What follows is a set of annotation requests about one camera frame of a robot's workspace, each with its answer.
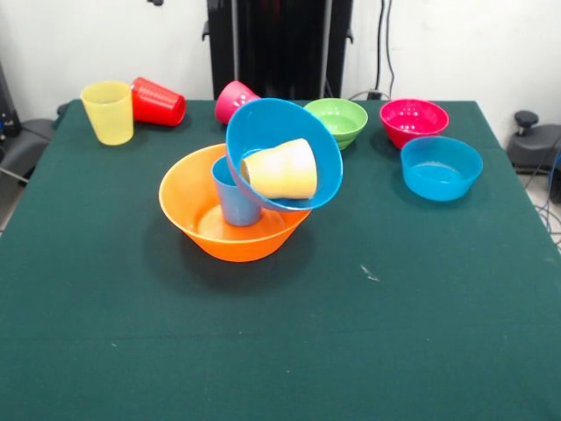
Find red cup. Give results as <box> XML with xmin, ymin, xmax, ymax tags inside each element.
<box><xmin>130</xmin><ymin>76</ymin><xmax>188</xmax><ymax>128</ymax></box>

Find pink cup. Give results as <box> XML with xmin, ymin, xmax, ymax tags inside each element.
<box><xmin>214</xmin><ymin>80</ymin><xmax>262</xmax><ymax>125</ymax></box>

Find large blue bowl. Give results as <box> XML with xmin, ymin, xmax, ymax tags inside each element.
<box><xmin>225</xmin><ymin>97</ymin><xmax>344</xmax><ymax>213</ymax></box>

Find small yellow orange cup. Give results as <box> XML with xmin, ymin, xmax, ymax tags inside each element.
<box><xmin>239</xmin><ymin>138</ymin><xmax>319</xmax><ymax>201</ymax></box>

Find blue cup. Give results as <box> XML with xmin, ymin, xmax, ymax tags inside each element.
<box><xmin>210</xmin><ymin>156</ymin><xmax>263</xmax><ymax>228</ymax></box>

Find large orange bowl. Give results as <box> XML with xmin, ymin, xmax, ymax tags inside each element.
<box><xmin>158</xmin><ymin>142</ymin><xmax>313</xmax><ymax>264</ymax></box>

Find pale yellow cup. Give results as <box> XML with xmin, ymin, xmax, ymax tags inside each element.
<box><xmin>80</xmin><ymin>80</ymin><xmax>134</xmax><ymax>146</ymax></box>

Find black equipment box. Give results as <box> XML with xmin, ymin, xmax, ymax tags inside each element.
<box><xmin>0</xmin><ymin>61</ymin><xmax>23</xmax><ymax>137</ymax></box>

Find green bowl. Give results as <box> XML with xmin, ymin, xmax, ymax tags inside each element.
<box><xmin>303</xmin><ymin>98</ymin><xmax>369</xmax><ymax>152</ymax></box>

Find pink bowl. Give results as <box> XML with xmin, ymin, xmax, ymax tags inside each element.
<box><xmin>379</xmin><ymin>98</ymin><xmax>451</xmax><ymax>151</ymax></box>

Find light blue shallow bowl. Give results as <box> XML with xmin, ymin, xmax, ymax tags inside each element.
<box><xmin>400</xmin><ymin>135</ymin><xmax>485</xmax><ymax>203</ymax></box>

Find dark green table cloth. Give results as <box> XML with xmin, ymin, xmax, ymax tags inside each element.
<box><xmin>0</xmin><ymin>98</ymin><xmax>561</xmax><ymax>421</ymax></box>

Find black wall cable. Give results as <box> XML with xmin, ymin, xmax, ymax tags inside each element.
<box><xmin>375</xmin><ymin>0</ymin><xmax>398</xmax><ymax>96</ymax></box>

